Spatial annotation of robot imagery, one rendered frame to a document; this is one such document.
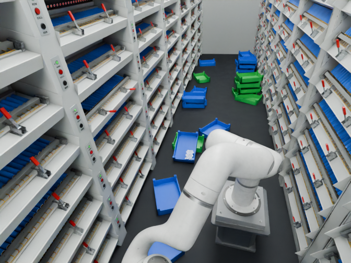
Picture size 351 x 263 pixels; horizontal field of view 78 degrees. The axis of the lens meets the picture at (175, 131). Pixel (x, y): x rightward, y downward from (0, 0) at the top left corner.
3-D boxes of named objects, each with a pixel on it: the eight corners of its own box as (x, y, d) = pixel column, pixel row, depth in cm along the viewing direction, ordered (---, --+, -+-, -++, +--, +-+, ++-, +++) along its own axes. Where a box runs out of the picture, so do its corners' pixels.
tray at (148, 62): (163, 56, 205) (166, 41, 196) (141, 81, 157) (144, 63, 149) (143, 50, 206) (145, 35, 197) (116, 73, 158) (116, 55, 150)
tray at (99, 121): (137, 87, 150) (139, 74, 144) (91, 140, 103) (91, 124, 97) (110, 78, 151) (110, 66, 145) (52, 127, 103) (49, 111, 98)
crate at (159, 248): (168, 229, 151) (167, 223, 146) (185, 253, 137) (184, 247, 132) (128, 255, 138) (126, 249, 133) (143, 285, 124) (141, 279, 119)
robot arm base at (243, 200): (255, 187, 134) (262, 167, 122) (260, 215, 119) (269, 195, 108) (224, 184, 136) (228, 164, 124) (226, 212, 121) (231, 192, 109)
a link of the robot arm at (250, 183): (242, 167, 122) (250, 134, 107) (275, 183, 113) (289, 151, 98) (232, 180, 115) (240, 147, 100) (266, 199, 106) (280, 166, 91)
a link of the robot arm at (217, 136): (261, 171, 108) (232, 156, 116) (271, 149, 107) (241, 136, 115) (238, 176, 65) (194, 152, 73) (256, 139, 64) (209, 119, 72)
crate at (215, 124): (215, 123, 254) (216, 117, 249) (230, 130, 241) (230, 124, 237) (198, 134, 238) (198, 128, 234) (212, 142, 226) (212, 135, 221)
